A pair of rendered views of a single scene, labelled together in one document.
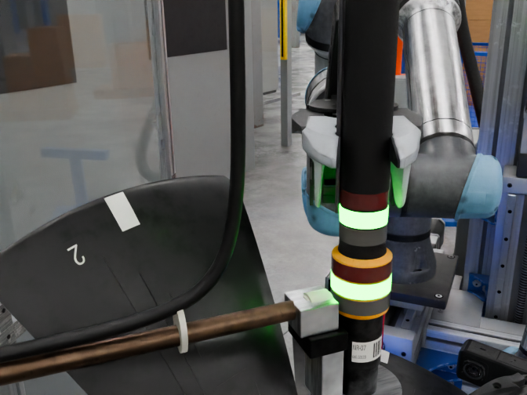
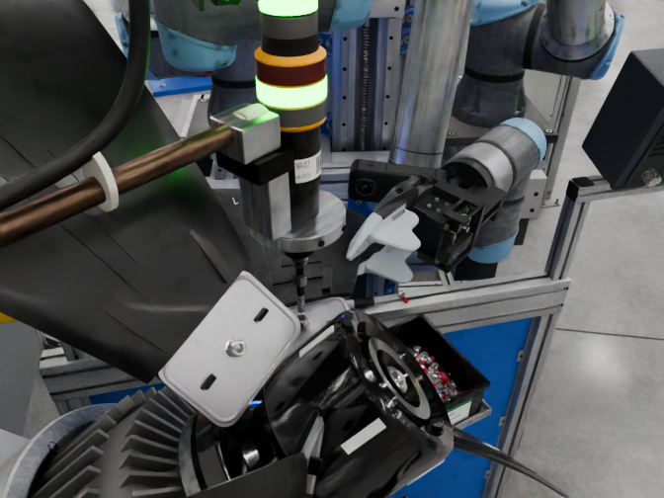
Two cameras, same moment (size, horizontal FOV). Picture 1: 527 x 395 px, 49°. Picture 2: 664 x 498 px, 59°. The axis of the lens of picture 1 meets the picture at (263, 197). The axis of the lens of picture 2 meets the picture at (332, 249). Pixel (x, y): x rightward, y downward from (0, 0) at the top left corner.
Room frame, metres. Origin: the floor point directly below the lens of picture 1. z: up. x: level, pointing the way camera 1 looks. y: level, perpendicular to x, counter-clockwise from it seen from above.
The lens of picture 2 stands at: (0.05, 0.07, 1.54)
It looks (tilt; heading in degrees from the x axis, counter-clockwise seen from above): 37 degrees down; 332
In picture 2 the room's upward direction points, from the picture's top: straight up
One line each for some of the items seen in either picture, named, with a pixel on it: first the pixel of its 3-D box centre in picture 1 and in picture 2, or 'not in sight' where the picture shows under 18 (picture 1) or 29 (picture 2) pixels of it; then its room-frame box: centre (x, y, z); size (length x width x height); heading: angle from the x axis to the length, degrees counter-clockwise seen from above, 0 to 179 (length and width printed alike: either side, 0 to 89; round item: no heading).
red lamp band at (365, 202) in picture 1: (364, 194); not in sight; (0.38, -0.07, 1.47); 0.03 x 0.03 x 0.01
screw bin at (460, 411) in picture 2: not in sight; (394, 387); (0.52, -0.28, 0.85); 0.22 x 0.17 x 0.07; 92
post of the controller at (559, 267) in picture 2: not in sight; (568, 230); (0.59, -0.67, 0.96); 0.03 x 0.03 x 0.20; 76
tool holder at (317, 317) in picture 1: (347, 346); (285, 170); (0.37, -0.06, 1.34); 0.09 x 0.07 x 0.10; 111
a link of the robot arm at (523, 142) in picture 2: not in sight; (504, 157); (0.55, -0.44, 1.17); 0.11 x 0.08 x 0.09; 113
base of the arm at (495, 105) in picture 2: not in sight; (490, 89); (0.91, -0.74, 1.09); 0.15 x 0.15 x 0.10
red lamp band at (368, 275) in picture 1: (361, 262); (290, 63); (0.38, -0.07, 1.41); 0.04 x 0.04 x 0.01
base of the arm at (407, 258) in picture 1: (400, 246); (243, 95); (1.11, -0.29, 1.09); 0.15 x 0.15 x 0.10
